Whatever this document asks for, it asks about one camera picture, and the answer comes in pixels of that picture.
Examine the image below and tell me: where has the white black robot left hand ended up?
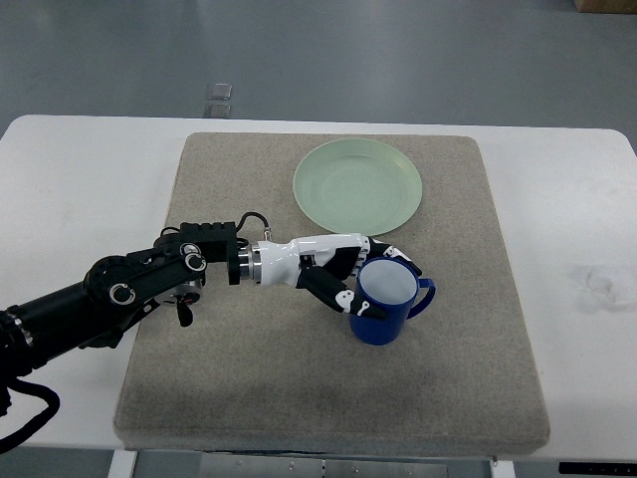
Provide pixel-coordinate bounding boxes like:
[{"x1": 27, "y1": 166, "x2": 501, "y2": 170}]
[{"x1": 242, "y1": 233, "x2": 422, "y2": 320}]

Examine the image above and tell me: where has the blue enamel mug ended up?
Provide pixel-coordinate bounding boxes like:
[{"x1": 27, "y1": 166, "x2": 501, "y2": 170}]
[{"x1": 349, "y1": 258, "x2": 437, "y2": 346}]

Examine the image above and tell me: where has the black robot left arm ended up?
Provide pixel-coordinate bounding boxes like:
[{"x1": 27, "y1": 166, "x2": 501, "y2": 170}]
[{"x1": 1, "y1": 222, "x2": 261, "y2": 383}]

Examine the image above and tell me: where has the light green plate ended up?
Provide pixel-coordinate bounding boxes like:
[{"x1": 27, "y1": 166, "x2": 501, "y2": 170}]
[{"x1": 293, "y1": 137, "x2": 423, "y2": 236}]

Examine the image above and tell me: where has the lower metal floor plate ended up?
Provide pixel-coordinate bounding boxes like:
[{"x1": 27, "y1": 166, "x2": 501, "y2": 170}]
[{"x1": 203, "y1": 103, "x2": 231, "y2": 119}]

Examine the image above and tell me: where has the metal floor plate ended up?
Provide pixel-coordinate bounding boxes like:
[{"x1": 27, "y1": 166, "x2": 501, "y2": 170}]
[
  {"x1": 206, "y1": 83, "x2": 232, "y2": 101},
  {"x1": 203, "y1": 103, "x2": 231, "y2": 119}
]

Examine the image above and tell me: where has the upper metal floor plate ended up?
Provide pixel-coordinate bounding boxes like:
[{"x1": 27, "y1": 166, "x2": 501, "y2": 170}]
[{"x1": 206, "y1": 83, "x2": 232, "y2": 101}]

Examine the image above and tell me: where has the beige felt mat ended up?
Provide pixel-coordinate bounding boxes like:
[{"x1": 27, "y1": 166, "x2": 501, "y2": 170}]
[{"x1": 113, "y1": 134, "x2": 549, "y2": 456}]

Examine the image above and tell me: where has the cardboard box corner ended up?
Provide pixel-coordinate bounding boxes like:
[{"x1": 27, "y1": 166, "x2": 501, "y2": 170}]
[{"x1": 573, "y1": 0, "x2": 637, "y2": 14}]

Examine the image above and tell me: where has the metal table frame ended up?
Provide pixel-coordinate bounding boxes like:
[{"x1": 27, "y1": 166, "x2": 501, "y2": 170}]
[{"x1": 106, "y1": 450, "x2": 518, "y2": 477}]

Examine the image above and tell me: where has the black sleeved cable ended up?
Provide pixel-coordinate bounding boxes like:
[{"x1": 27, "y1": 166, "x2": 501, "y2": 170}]
[{"x1": 0, "y1": 377, "x2": 62, "y2": 455}]

